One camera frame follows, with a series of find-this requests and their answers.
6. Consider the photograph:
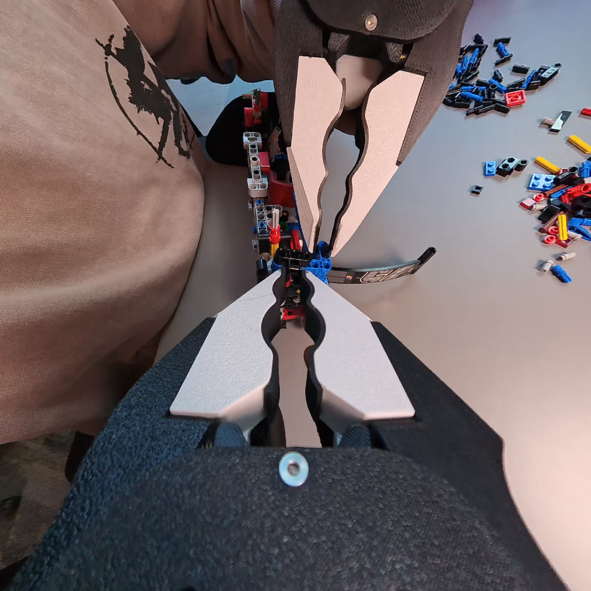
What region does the pile of loose lego pieces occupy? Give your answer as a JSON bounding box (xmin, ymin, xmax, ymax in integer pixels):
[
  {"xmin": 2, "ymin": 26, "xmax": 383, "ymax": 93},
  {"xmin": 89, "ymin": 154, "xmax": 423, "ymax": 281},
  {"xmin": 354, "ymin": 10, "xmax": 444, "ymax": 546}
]
[{"xmin": 482, "ymin": 107, "xmax": 591, "ymax": 248}]

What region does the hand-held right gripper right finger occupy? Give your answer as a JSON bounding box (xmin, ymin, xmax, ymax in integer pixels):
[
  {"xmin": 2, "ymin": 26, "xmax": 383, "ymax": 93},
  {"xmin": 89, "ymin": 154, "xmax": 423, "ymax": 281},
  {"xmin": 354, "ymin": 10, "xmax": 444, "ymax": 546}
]
[{"xmin": 304, "ymin": 272, "xmax": 416, "ymax": 447}]

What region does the person's left hand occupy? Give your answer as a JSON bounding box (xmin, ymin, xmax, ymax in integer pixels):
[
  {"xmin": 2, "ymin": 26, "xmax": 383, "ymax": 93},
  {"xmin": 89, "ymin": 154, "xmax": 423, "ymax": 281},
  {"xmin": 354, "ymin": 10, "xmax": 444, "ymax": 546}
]
[{"xmin": 339, "ymin": 107, "xmax": 365, "ymax": 148}]

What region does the black lego perpendicular connector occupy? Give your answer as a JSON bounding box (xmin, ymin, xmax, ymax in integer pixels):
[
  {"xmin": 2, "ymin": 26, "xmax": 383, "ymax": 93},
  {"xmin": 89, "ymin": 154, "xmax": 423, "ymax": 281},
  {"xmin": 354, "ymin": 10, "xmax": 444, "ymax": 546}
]
[{"xmin": 275, "ymin": 248, "xmax": 315, "ymax": 268}]

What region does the lego car model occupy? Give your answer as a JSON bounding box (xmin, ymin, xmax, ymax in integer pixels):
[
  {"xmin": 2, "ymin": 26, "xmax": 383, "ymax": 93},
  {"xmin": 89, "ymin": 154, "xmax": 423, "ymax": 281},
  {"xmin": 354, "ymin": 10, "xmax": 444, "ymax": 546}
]
[{"xmin": 242, "ymin": 88, "xmax": 437, "ymax": 333}]

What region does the pile of black blue pins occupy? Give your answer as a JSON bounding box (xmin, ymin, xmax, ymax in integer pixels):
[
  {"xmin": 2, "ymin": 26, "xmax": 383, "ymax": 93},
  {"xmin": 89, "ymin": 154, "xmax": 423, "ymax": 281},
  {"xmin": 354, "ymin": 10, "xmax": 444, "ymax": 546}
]
[{"xmin": 442, "ymin": 33, "xmax": 563, "ymax": 116}]

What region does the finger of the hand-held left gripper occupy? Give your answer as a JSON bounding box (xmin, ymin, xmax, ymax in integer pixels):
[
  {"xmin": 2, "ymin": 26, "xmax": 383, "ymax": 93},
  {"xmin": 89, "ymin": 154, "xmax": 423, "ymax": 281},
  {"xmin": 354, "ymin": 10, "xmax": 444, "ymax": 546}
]
[
  {"xmin": 330, "ymin": 69, "xmax": 426, "ymax": 258},
  {"xmin": 286, "ymin": 55, "xmax": 347, "ymax": 244}
]

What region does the blue L-shaped lego beam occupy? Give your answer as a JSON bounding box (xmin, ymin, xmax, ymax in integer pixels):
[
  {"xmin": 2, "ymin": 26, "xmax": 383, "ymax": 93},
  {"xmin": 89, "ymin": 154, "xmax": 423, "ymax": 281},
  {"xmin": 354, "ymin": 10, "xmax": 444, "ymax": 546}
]
[{"xmin": 271, "ymin": 240, "xmax": 334, "ymax": 283}]

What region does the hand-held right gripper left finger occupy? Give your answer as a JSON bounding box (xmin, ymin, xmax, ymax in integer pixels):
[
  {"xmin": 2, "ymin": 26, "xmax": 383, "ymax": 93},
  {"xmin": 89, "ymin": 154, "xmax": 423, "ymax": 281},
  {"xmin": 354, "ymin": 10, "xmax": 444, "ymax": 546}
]
[{"xmin": 169, "ymin": 269, "xmax": 287, "ymax": 445}]

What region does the person's left forearm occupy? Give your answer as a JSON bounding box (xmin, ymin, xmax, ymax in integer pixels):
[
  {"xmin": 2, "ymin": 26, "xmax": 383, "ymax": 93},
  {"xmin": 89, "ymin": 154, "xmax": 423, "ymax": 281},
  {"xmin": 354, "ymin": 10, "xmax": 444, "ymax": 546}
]
[{"xmin": 111, "ymin": 0, "xmax": 278, "ymax": 86}]

